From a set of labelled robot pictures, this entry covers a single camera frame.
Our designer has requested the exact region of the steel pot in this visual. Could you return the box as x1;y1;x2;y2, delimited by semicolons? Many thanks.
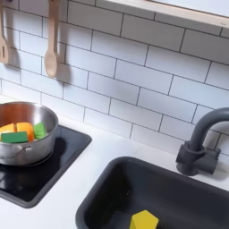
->
0;101;59;166

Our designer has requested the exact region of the orange toy carrot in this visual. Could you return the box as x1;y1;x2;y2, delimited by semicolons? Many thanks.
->
0;121;47;143

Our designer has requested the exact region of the green block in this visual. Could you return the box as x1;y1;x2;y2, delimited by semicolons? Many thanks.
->
0;131;30;144

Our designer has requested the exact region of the yellow block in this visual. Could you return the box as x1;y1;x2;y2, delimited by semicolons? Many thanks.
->
129;209;159;229

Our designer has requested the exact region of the black stove top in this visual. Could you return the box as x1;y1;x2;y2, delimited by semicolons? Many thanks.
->
0;124;92;209

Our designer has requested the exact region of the wooden spoon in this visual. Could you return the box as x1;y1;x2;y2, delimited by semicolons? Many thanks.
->
44;0;61;79

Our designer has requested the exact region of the dark grey tap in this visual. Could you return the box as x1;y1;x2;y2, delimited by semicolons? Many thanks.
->
175;107;229;177

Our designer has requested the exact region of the dark grey sink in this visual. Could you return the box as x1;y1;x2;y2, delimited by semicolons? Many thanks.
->
75;156;229;229

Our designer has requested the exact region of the wooden shelf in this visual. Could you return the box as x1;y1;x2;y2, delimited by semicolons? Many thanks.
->
95;0;229;30

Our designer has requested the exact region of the wooden slotted spatula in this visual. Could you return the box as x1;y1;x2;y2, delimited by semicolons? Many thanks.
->
0;0;11;65

